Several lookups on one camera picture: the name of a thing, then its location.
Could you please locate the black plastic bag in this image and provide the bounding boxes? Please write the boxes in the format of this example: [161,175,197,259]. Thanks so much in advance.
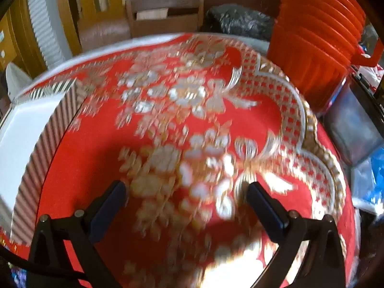
[204,4,275,41]

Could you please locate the blue plastic bag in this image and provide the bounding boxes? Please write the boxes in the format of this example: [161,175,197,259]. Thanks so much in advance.
[360,148,383,216]

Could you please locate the red gold floral tablecloth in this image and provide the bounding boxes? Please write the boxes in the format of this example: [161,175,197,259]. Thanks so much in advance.
[20,34,355,287]

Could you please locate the striped white tray box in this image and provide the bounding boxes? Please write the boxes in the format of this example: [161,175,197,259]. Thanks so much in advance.
[1,79,87,246]

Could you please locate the dark wooden chair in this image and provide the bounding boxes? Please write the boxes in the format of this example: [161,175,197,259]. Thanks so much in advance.
[125,0,206,38]

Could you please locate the orange ribbed thermos jug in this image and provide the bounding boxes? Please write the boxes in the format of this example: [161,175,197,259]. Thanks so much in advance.
[268,0,383,113]

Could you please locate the white louvered door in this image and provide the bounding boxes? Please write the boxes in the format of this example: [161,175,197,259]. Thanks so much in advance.
[27,0,65,69]

